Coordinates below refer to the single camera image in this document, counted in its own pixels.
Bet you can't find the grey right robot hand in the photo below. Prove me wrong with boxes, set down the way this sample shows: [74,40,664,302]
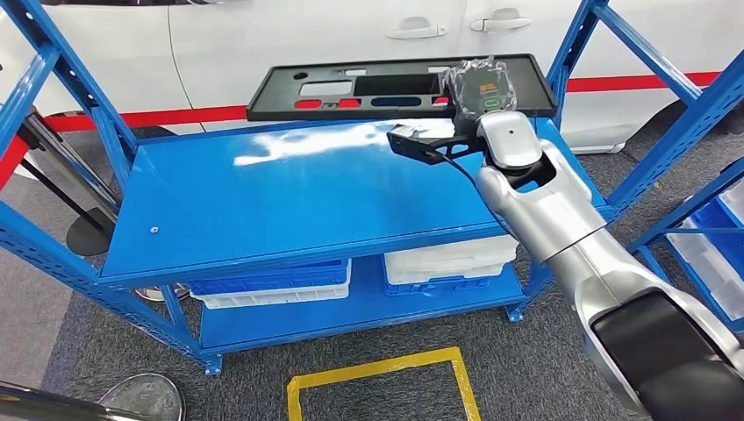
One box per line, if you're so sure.
[439,56,519,132]

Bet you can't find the black plastic plate frame part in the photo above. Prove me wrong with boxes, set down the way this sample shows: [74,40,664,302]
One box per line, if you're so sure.
[246,53,558,123]

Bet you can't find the blue wheeled shelf rack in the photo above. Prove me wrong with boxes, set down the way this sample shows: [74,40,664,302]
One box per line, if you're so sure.
[627,156,744,336]

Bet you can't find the blue metal shelf rack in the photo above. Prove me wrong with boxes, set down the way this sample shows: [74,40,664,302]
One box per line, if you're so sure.
[0,0,744,376]

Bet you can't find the white plastic crate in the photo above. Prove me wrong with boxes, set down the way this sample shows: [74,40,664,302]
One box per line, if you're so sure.
[190,278,352,310]
[383,233,520,287]

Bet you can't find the blue plastic crate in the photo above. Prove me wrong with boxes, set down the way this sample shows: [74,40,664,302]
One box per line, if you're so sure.
[383,273,493,298]
[189,258,352,298]

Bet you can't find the white car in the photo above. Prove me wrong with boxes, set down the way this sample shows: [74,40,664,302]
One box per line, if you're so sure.
[0,0,744,156]

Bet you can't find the blue plastic bin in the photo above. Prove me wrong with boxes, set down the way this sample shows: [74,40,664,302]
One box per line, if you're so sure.
[688,197,744,281]

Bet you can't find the dark grey floor carpet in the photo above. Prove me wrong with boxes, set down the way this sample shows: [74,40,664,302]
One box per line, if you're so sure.
[40,98,744,421]

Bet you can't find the yellow tape square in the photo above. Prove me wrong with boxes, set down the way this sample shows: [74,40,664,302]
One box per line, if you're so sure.
[286,346,483,421]

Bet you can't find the red barrier belt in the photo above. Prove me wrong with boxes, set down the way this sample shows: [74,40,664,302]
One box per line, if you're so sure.
[0,136,31,190]

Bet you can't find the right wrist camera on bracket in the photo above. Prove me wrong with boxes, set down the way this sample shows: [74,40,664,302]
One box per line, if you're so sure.
[386,123,486,168]

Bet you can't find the black stanchion post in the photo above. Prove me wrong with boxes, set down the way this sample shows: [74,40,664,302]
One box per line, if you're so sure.
[20,156,118,257]

